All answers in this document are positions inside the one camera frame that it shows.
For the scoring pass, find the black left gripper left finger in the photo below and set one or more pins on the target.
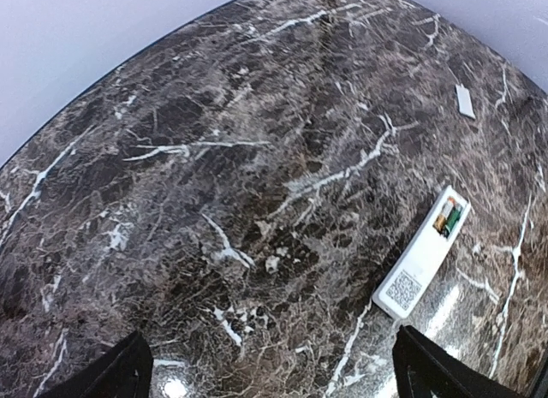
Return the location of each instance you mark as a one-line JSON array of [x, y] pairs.
[[123, 371]]

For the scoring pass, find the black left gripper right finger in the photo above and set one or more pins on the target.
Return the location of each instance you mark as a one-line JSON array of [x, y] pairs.
[[423, 369]]

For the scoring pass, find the white remote control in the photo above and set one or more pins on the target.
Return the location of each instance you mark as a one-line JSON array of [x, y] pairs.
[[400, 291]]

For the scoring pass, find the white battery cover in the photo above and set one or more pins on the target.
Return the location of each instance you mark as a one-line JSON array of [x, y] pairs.
[[464, 101]]

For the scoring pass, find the green AAA battery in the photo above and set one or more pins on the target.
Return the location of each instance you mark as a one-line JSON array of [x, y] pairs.
[[452, 220]]

